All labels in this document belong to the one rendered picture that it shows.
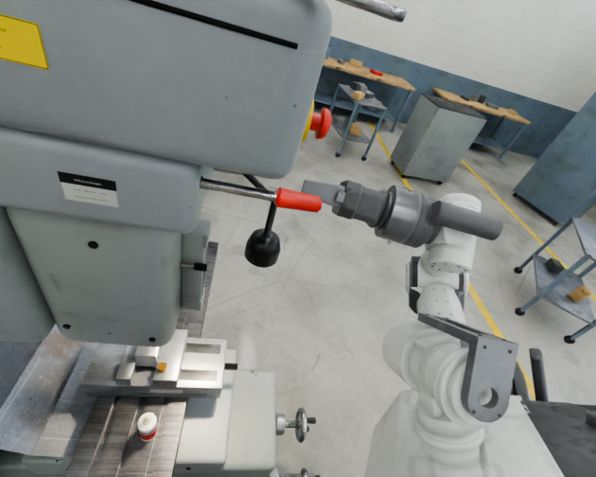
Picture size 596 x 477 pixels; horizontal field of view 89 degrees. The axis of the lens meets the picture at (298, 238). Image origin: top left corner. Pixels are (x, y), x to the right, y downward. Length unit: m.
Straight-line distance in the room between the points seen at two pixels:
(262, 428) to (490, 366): 1.01
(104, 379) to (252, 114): 0.84
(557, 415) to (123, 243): 0.53
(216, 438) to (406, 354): 0.82
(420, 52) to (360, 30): 1.31
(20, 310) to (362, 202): 0.52
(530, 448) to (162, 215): 0.43
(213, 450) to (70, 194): 0.84
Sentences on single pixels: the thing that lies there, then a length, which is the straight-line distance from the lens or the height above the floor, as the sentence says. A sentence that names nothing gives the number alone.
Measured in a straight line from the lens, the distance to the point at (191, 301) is 0.65.
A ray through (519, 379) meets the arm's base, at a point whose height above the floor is 1.55.
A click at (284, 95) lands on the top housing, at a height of 1.82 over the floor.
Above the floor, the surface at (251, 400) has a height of 0.73.
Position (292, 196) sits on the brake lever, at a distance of 0.35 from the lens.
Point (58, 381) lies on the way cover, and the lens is 1.15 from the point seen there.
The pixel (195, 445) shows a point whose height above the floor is 0.85.
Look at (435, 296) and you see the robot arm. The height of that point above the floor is 1.47.
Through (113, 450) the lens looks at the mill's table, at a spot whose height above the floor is 0.93.
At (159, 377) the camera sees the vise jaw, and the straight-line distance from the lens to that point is 0.94.
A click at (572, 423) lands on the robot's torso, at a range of 0.45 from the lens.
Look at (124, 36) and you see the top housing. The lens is 0.29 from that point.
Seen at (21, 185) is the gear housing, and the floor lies 1.67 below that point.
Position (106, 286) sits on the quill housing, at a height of 1.50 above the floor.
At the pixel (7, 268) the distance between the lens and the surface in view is 0.54.
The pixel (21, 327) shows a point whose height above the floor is 1.40.
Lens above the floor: 1.90
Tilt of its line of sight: 39 degrees down
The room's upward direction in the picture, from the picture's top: 19 degrees clockwise
